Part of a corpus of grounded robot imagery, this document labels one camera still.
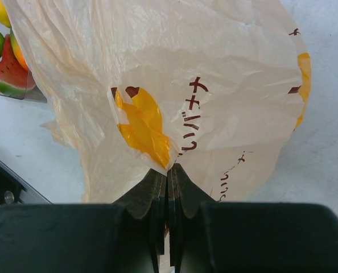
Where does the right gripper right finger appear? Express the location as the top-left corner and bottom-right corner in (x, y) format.
(167, 164), (338, 272)

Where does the aluminium front rail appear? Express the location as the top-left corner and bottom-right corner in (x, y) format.
(0, 161), (50, 207)

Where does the orange green fake mango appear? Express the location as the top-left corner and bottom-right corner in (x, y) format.
(10, 28), (28, 71)

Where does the orange plastic shopping bag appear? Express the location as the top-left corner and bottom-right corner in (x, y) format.
(4, 1), (311, 203)

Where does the fake watermelon slice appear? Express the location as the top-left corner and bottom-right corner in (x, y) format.
(0, 34), (36, 96)

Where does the clear plastic fruit box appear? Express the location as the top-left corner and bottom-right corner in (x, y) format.
(0, 72), (47, 104)

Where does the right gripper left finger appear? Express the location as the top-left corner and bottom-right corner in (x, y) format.
(0, 170), (166, 272)

